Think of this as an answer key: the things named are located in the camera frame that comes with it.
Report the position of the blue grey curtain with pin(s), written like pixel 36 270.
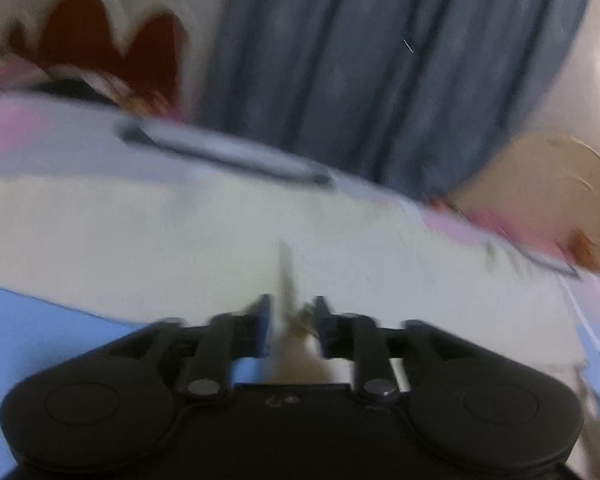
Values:
pixel 416 95

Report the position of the cream white garment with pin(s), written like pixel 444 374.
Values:
pixel 141 251

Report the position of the red white scalloped headboard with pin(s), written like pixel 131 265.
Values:
pixel 149 46

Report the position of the orange plush toy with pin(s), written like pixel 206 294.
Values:
pixel 581 249

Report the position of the pink blanket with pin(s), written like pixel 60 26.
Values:
pixel 478 225

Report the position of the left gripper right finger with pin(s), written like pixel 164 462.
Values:
pixel 367 346

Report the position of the cream arched headboard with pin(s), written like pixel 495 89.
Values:
pixel 547 184

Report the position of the floral patterned pillow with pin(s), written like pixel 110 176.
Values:
pixel 110 89

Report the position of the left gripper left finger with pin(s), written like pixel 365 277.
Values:
pixel 211 350

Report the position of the pastel patterned bed sheet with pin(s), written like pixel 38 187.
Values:
pixel 46 137

